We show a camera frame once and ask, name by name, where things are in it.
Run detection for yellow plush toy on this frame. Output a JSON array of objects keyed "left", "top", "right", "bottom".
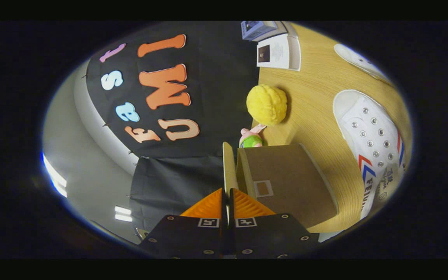
[{"left": 246, "top": 84, "right": 288, "bottom": 126}]

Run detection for pink and green plush toy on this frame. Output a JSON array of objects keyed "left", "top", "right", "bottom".
[{"left": 240, "top": 124, "right": 267, "bottom": 148}]

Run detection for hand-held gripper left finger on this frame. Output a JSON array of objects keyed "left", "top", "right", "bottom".
[{"left": 138, "top": 188, "right": 228, "bottom": 259}]

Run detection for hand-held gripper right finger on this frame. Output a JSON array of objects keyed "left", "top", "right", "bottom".
[{"left": 227, "top": 188, "right": 321, "bottom": 259}]

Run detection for blue cover book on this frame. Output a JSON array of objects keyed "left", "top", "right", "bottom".
[{"left": 241, "top": 21, "right": 279, "bottom": 41}]

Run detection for ceiling light panel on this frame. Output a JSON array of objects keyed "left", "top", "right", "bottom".
[
  {"left": 42, "top": 152, "right": 68, "bottom": 198},
  {"left": 114, "top": 205, "right": 133, "bottom": 223}
]

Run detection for white canvas shoe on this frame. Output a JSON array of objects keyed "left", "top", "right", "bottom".
[
  {"left": 333, "top": 89, "right": 407, "bottom": 220},
  {"left": 334, "top": 44, "right": 394, "bottom": 84}
]

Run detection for blue-edged book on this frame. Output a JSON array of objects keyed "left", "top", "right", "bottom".
[{"left": 255, "top": 21, "right": 299, "bottom": 42}]

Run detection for brown cardboard storage box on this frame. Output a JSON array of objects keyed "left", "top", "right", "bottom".
[{"left": 223, "top": 142, "right": 339, "bottom": 229}]

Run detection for white book with dark photo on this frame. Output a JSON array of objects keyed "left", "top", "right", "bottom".
[{"left": 257, "top": 33, "right": 301, "bottom": 72}]

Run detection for black backdrop cloth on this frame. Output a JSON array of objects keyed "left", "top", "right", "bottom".
[{"left": 86, "top": 21, "right": 263, "bottom": 234}]

